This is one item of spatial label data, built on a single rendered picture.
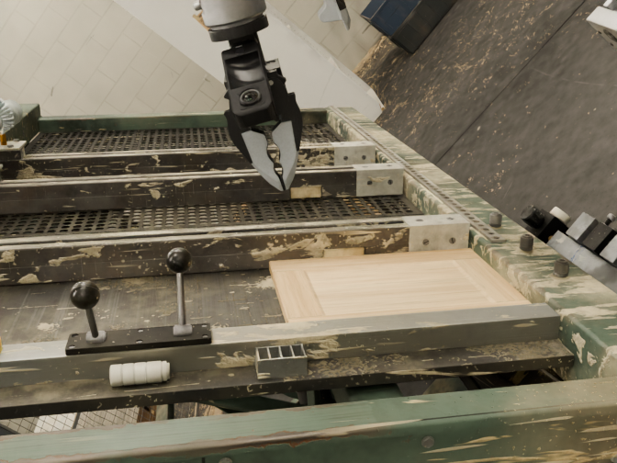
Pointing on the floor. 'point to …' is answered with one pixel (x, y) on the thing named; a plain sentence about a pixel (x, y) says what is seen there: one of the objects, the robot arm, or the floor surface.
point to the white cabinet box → (158, 22)
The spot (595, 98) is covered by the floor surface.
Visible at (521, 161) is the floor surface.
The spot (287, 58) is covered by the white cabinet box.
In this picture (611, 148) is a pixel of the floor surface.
